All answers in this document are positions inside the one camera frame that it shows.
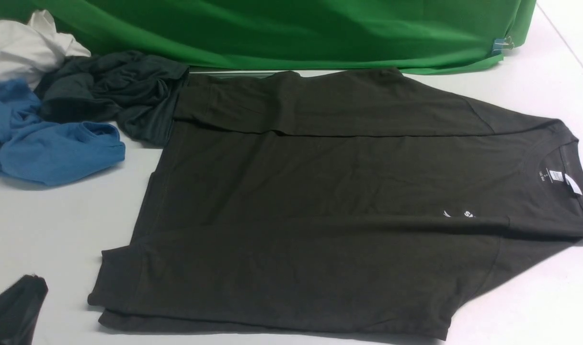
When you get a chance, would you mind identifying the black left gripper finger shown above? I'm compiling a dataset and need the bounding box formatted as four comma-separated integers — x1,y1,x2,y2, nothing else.
0,275,48,345

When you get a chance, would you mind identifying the gray long sleeve shirt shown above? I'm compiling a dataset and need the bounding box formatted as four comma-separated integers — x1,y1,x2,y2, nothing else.
88,69,583,340

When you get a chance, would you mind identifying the blue crumpled shirt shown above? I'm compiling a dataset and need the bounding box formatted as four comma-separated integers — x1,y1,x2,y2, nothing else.
0,79,126,186

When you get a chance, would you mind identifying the dark teal crumpled shirt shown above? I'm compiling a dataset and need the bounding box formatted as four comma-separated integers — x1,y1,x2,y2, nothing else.
35,51,189,147

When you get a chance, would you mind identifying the white crumpled shirt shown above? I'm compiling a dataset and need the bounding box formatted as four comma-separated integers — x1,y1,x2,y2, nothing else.
0,10,91,90

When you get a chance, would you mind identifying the green backdrop cloth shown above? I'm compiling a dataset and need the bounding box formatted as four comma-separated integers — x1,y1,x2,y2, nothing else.
0,0,536,76

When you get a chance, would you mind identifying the blue binder clip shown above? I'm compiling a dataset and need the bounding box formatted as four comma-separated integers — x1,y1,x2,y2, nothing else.
491,36,515,55

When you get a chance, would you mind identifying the metal table cable hatch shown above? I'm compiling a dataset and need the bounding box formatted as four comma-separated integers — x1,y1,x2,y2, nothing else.
190,68,279,78

